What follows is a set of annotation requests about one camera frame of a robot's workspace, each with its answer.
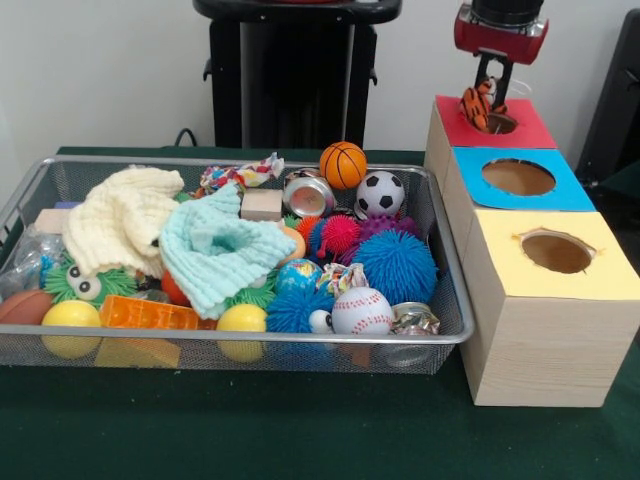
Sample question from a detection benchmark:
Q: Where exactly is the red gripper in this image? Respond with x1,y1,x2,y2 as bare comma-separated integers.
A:
453,14,550,109

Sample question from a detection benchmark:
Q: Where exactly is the orange striped tiger plush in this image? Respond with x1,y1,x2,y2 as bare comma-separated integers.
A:
459,75,509,134

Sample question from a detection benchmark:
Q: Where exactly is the mint green cloth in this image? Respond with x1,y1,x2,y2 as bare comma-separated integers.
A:
158,183,297,321

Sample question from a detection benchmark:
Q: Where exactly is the cream cloth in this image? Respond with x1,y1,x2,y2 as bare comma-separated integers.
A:
62,164,186,279

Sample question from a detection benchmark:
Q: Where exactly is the orange plastic toy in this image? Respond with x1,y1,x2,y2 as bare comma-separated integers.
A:
98,294,201,331

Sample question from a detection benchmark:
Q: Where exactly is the shallow metal mesh bin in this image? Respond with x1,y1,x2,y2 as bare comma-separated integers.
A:
0,154,475,376

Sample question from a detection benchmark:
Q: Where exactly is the wooden box with three holes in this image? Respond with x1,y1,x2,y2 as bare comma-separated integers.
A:
423,93,640,409

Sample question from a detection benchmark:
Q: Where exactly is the black chair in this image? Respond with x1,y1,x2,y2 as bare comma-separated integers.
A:
574,8,640,176

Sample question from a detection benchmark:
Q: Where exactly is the small soccer ball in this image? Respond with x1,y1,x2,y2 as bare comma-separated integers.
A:
356,170,405,217

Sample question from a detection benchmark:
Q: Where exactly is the dark green tablecloth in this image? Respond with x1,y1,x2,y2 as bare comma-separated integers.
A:
0,144,640,480
594,159,640,251

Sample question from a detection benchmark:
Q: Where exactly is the small orange basketball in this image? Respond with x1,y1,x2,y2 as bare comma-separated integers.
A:
319,141,369,191

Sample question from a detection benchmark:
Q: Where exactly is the blue spiky ball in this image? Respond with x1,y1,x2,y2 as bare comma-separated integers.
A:
351,229,439,306

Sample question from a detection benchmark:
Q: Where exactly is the white baseball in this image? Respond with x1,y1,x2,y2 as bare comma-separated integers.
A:
331,287,395,336

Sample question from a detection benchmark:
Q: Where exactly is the blue fuzzy ball with eyes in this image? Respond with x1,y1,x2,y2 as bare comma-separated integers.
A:
266,287,336,335

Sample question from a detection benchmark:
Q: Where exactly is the green fuzzy ball with eyes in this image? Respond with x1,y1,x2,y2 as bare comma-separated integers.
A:
44,259,139,314

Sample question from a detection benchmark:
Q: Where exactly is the yellow ball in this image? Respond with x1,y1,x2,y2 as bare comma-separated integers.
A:
41,301,103,359

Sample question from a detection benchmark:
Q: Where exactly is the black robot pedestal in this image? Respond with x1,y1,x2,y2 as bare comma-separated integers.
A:
192,0,404,151

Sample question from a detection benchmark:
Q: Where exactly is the black cable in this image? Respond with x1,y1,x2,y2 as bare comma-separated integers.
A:
174,128,211,147

